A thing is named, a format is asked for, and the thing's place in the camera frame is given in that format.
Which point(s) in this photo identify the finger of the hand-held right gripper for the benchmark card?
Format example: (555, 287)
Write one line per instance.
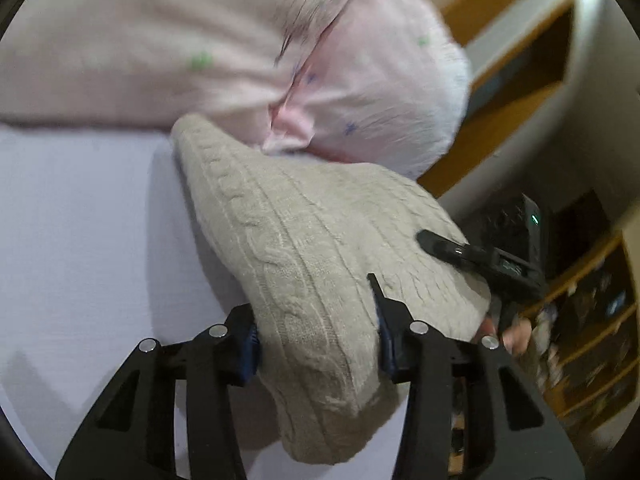
(450, 248)

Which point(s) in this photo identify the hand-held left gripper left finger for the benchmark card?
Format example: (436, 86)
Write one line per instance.
(248, 355)

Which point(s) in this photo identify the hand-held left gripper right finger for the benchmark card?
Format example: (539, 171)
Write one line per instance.
(386, 350)

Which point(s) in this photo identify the person's right hand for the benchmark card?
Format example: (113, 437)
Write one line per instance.
(520, 336)

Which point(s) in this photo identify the wooden and white headboard cabinet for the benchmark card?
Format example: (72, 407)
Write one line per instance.
(515, 105)

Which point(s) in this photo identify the wooden shelf rack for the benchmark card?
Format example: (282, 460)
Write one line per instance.
(595, 336)

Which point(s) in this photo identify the pink printed pillow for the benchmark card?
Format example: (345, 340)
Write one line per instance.
(375, 85)

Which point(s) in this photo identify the white bed sheet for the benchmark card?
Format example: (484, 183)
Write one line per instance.
(75, 235)

